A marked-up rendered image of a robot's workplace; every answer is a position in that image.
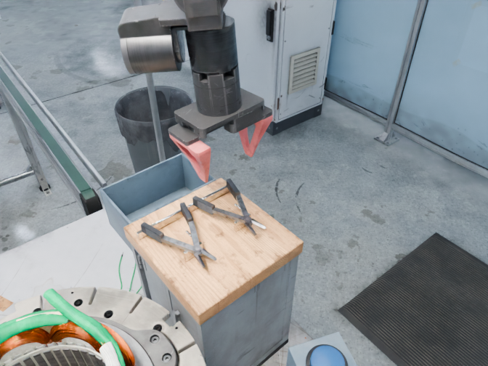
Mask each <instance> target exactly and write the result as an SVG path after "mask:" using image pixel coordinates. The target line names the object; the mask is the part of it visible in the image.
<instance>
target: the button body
mask: <svg viewBox="0 0 488 366"><path fill-rule="evenodd" d="M320 344H328V345H331V346H334V347H336V348H337V349H339V350H340V351H341V352H342V353H343V355H344V356H345V358H346V360H347V362H348V366H357V364H356V362H355V361H354V358H353V357H352V355H351V353H350V351H349V350H348V348H347V346H346V344H345V343H344V341H343V339H342V337H341V335H340V333H339V332H337V333H333V334H330V335H326V336H323V337H321V338H316V339H314V340H311V341H307V342H305V343H300V344H298V345H295V346H292V347H289V348H288V357H287V362H286V366H306V356H307V354H308V352H309V351H310V349H312V348H313V347H314V346H317V345H320Z"/></svg>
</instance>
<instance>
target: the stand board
mask: <svg viewBox="0 0 488 366"><path fill-rule="evenodd" d="M226 185H227V182H226V181H224V180H223V179H222V178H220V179H217V180H216V181H214V182H212V183H210V184H207V185H206V186H204V187H201V188H200V189H198V190H196V191H194V192H191V193H190V194H189V195H186V196H184V197H183V198H180V199H178V200H176V201H174V202H173V203H170V204H168V205H167V206H164V207H162V208H160V209H158V210H157V211H154V212H152V213H150V214H148V215H146V216H145V217H143V218H141V219H139V220H137V221H135V222H133V223H131V224H129V225H127V226H125V227H124V228H123V229H124V232H125V235H126V238H127V239H128V241H129V242H130V243H131V244H132V245H133V246H134V247H135V249H136V250H137V251H138V252H139V254H140V255H141V256H142V258H143V259H144V260H145V261H146V262H147V263H148V264H149V265H150V267H151V268H152V269H153V271H154V272H155V273H156V274H157V275H158V276H159V278H160V279H161V280H162V281H163V282H164V283H165V285H166V286H167V287H168V289H169V290H170V291H171V292H172V293H173V294H174V295H175V296H176V298H177V299H178V300H179V302H180V303H181V304H182V305H183V307H184V308H185V309H186V310H187V311H188V312H189V313H190V315H191V316H192V317H193V318H194V320H195V321H196V322H197V323H198V324H199V325H202V324H203V323H204V322H206V321H207V320H209V319H210V318H212V316H214V315H215V314H217V313H218V312H220V311H221V310H222V309H224V308H225V307H227V306H228V305H230V304H231V303H232V302H233V301H235V300H236V299H238V298H239V297H241V296H242V295H243V294H245V293H246V292H248V291H249V290H250V289H251V288H253V287H255V286H256V285H258V284H259V283H260V282H261V281H263V280H264V279H266V278H267V277H268V276H270V275H271V274H273V273H274V272H276V271H277V270H278V269H279V268H281V267H283V266H284V265H285V264H287V263H288V262H289V261H291V260H292V259H294V258H295V257H297V255H299V254H300V253H302V251H303V245H304V242H303V241H302V240H301V239H299V238H298V237H297V236H295V235H294V234H293V233H292V232H291V231H289V230H288V229H286V228H285V227H284V226H283V225H281V224H280V223H279V222H278V221H276V220H275V219H273V218H272V217H271V216H270V215H269V214H267V213H266V212H265V211H263V210H262V209H261V208H259V207H258V206H257V205H256V204H255V203H253V202H252V201H251V200H249V199H248V198H247V197H246V196H244V195H243V194H242V193H240V194H241V197H242V199H243V202H244V204H245V207H246V209H247V211H248V213H250V214H251V218H252V219H255V220H256V221H258V222H260V223H261V224H263V225H264V226H265V227H266V229H264V228H261V227H259V226H257V225H255V224H253V223H252V225H251V226H252V228H253V230H254V231H255V232H256V234H257V235H255V236H254V235H253V234H252V233H251V231H250V230H249V229H248V228H247V227H243V228H242V229H240V230H238V231H237V232H236V231H234V221H235V220H233V219H229V218H227V217H224V216H220V215H217V214H213V215H212V214H210V213H208V212H206V211H204V210H202V209H200V208H199V209H197V210H195V211H193V212H192V213H191V215H192V217H193V221H194V223H195V228H196V232H197V235H198V240H199V242H202V243H203V248H204V249H205V250H207V251H208V252H209V253H211V254H212V255H213V256H215V257H216V261H214V260H213V259H211V258H209V257H207V256H206V255H204V254H202V256H201V258H202V260H203V263H204V264H205V266H206V267H205V268H202V266H201V265H200V264H199V262H198V260H197V259H196V258H193V259H191V260H189V261H188V262H185V261H184V254H183V251H184V250H182V249H181V248H177V247H175V246H172V245H169V244H167V243H159V242H158V241H157V240H154V239H153V238H151V237H149V236H147V237H145V238H143V239H141V240H138V237H137V232H138V231H140V230H141V229H142V228H141V224H142V223H143V222H146V223H147V224H149V225H151V224H153V223H155V222H157V221H159V220H161V219H163V218H165V217H167V216H168V215H170V214H172V213H174V212H176V211H178V210H180V209H181V208H180V203H183V202H185V204H186V206H188V205H189V204H191V203H193V201H192V198H193V197H194V196H195V195H196V196H198V197H199V198H203V197H205V196H207V195H209V194H211V193H212V192H214V191H216V190H218V189H220V188H222V187H224V186H226ZM211 203H213V204H214V205H215V207H217V208H220V209H223V210H225V211H229V212H232V213H234V214H239V215H241V216H242V213H241V210H240V209H239V208H238V207H237V206H235V205H234V204H235V203H236V204H238V203H237V201H236V200H235V198H234V197H233V195H232V194H231V192H228V193H227V194H225V195H222V196H221V197H220V198H217V199H215V200H213V201H211ZM159 230H160V231H161V232H163V233H164V235H166V236H168V237H172V238H174V239H176V240H180V241H182V242H184V243H188V244H190V245H193V242H192V238H191V237H190V236H189V235H188V234H187V233H186V231H188V232H189V233H190V227H189V226H188V224H187V222H186V220H185V218H184V217H182V218H180V219H178V220H176V221H174V222H173V223H171V224H169V225H167V226H165V227H164V228H162V229H159Z"/></svg>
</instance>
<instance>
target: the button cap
mask: <svg viewBox="0 0 488 366"><path fill-rule="evenodd" d="M310 366H345V362H344V358H343V356H342V354H341V353H340V352H339V351H338V350H337V349H335V348H333V347H332V346H319V347H317V348H316V349H315V350H314V351H313V352H312V355H311V359H310Z"/></svg>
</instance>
